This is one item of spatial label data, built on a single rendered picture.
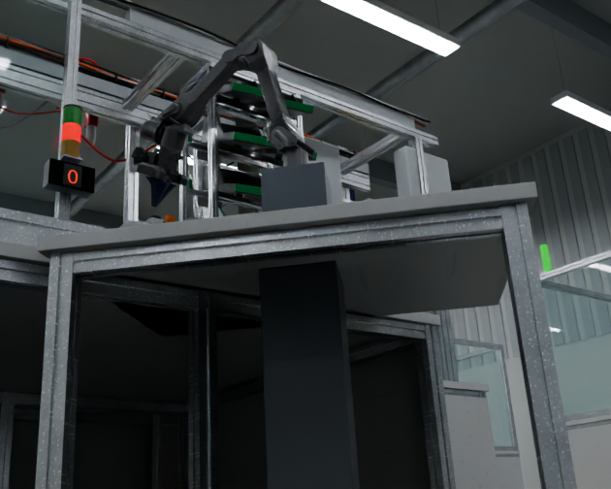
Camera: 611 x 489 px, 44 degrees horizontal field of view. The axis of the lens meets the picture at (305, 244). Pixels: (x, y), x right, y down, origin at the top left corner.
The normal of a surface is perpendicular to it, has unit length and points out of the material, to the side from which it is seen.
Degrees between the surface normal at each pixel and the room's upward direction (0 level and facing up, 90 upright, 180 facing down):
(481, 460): 90
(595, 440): 90
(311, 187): 90
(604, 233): 90
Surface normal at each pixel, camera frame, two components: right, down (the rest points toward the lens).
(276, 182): -0.15, -0.34
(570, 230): -0.80, -0.17
